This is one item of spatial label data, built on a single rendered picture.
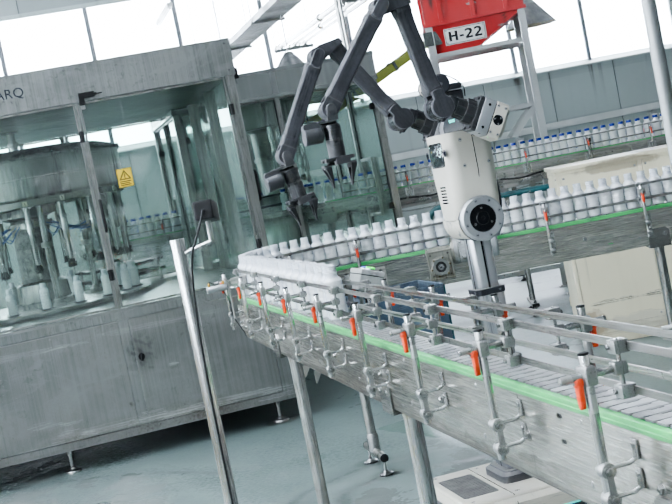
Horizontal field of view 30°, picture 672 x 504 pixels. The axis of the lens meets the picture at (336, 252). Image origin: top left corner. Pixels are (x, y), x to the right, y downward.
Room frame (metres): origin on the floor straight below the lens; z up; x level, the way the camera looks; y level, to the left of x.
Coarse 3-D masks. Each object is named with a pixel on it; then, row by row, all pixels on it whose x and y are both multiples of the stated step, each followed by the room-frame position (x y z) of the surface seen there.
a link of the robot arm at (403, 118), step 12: (324, 48) 4.52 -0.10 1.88; (336, 48) 4.54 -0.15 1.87; (336, 60) 4.56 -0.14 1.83; (360, 72) 4.56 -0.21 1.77; (360, 84) 4.57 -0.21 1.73; (372, 84) 4.57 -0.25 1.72; (372, 96) 4.57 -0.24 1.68; (384, 96) 4.58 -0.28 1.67; (384, 108) 4.57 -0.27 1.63; (396, 108) 4.56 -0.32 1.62; (396, 120) 4.56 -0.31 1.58; (408, 120) 4.57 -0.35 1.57
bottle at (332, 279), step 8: (328, 272) 3.78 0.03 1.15; (336, 272) 3.79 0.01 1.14; (328, 280) 3.78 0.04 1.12; (336, 280) 3.77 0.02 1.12; (328, 296) 3.78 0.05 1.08; (336, 296) 3.77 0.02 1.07; (344, 296) 3.79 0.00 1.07; (344, 304) 3.78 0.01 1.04; (328, 312) 3.79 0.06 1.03; (336, 320) 3.77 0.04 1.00
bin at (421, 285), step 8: (416, 280) 5.02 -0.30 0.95; (424, 288) 4.71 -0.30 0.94; (440, 288) 4.72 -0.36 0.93; (400, 296) 4.69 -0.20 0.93; (408, 296) 4.70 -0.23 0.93; (416, 296) 4.70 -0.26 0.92; (384, 304) 4.67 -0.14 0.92; (400, 304) 4.69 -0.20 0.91; (400, 312) 4.69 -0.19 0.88; (408, 312) 4.69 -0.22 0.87; (424, 312) 4.71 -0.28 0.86; (400, 320) 4.68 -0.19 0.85; (448, 320) 4.73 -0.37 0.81; (448, 336) 4.72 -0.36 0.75; (304, 368) 4.85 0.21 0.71
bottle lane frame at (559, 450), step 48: (288, 336) 4.41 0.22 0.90; (336, 336) 3.65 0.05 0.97; (432, 384) 2.79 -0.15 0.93; (480, 384) 2.47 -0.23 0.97; (480, 432) 2.52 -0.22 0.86; (528, 432) 2.25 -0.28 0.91; (576, 432) 2.04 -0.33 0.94; (624, 432) 1.86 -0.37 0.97; (576, 480) 2.07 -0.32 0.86; (624, 480) 1.89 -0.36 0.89
